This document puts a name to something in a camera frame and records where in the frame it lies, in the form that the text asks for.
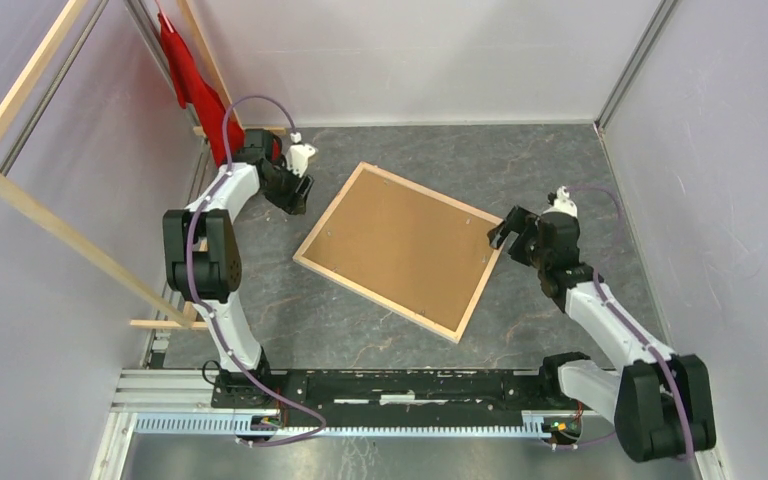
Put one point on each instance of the red cloth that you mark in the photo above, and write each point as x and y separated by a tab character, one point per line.
192	90

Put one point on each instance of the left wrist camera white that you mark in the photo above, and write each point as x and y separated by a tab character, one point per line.
299	154

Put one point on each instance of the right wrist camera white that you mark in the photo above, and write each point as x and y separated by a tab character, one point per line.
560	201

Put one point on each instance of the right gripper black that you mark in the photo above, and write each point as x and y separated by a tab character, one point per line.
523	222

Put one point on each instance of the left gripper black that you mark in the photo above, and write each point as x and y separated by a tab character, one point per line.
293	203

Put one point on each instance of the wooden picture frame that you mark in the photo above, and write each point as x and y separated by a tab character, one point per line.
331	218

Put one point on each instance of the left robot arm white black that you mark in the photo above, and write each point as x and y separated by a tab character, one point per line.
202	257

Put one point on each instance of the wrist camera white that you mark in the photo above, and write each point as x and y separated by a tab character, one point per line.
560	201
299	154

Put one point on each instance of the grey slotted cable duct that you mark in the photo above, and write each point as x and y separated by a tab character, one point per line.
244	425

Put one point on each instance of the aluminium rail base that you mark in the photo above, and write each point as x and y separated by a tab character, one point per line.
165	390

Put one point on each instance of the wooden rack frame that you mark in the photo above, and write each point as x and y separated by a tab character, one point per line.
108	151

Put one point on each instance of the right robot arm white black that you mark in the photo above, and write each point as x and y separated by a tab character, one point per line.
658	400

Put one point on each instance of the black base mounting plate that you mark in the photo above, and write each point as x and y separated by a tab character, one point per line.
402	399

